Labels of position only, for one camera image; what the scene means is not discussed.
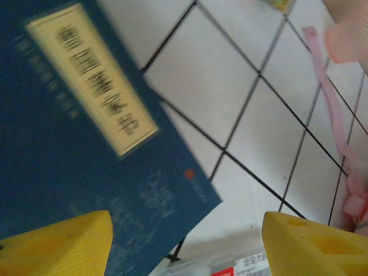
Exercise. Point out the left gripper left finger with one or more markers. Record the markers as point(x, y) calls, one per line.
point(51, 247)

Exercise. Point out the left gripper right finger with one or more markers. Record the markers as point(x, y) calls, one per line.
point(316, 253)

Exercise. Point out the pink backpack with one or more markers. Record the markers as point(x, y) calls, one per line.
point(355, 201)

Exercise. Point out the transparent pencil case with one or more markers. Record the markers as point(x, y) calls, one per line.
point(224, 268)

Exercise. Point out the blue book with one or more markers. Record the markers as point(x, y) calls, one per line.
point(72, 143)

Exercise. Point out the orange snack bag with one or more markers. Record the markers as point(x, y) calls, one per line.
point(280, 3)

